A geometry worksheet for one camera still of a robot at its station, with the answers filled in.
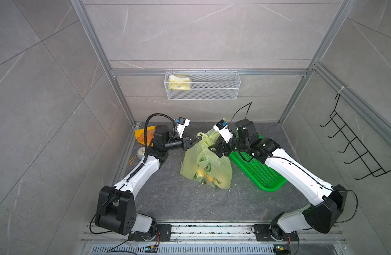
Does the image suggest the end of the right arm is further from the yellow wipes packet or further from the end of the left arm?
the yellow wipes packet

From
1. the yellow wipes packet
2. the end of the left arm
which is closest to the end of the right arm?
the end of the left arm

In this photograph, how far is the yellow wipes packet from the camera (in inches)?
34.4
